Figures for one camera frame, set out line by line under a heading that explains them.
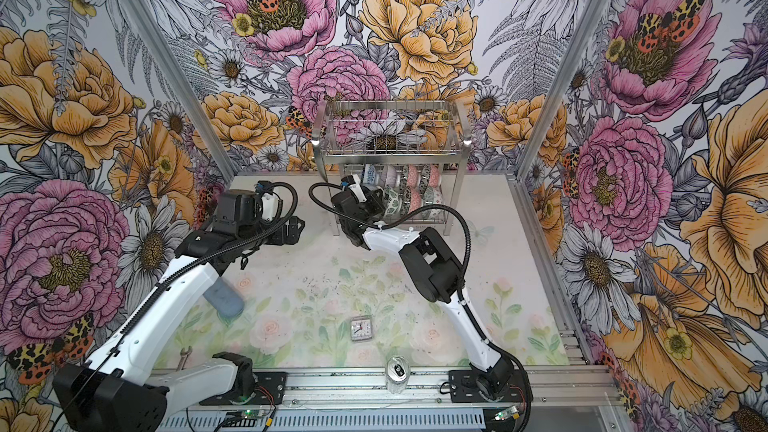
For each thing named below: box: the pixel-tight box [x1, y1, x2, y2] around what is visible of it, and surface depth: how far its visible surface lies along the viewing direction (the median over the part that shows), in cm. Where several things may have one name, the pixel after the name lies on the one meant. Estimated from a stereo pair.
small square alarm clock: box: [350, 315, 372, 341], surface depth 83 cm
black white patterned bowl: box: [408, 187, 421, 214], surface depth 101 cm
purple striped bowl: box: [381, 164, 397, 188], surface depth 109 cm
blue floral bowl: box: [362, 163, 377, 185], surface depth 107 cm
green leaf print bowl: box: [383, 188, 401, 218], surface depth 101 cm
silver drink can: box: [386, 355, 411, 395], surface depth 66 cm
